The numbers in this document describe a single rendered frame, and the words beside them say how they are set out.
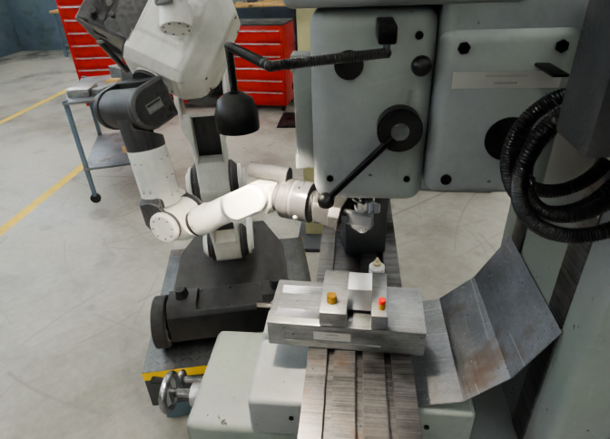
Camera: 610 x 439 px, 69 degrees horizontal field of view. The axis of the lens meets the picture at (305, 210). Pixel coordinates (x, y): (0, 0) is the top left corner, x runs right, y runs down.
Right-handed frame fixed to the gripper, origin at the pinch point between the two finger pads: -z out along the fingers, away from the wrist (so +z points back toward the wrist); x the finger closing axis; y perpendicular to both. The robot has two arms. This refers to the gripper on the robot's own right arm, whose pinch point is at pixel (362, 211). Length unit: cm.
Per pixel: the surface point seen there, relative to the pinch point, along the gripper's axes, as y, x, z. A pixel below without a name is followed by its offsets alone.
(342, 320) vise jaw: 22.4, -9.1, 0.8
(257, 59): -35.1, -24.8, 7.7
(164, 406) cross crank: 61, -21, 48
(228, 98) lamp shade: -26.9, -17.1, 17.9
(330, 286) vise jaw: 20.6, -1.4, 6.3
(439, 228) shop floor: 124, 197, -1
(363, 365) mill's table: 31.4, -11.4, -5.0
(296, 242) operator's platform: 84, 94, 61
